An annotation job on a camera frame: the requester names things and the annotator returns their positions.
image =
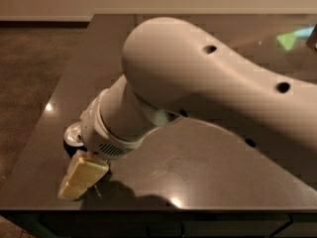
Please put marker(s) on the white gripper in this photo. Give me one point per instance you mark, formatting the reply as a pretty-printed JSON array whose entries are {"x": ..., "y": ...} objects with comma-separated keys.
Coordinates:
[{"x": 96, "y": 139}]

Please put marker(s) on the dark blue pepsi can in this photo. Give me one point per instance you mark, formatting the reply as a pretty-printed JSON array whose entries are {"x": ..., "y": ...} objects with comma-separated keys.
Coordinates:
[{"x": 72, "y": 139}]

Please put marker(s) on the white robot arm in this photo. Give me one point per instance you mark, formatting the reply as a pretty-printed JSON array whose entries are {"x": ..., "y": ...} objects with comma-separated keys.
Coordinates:
[{"x": 173, "y": 70}]

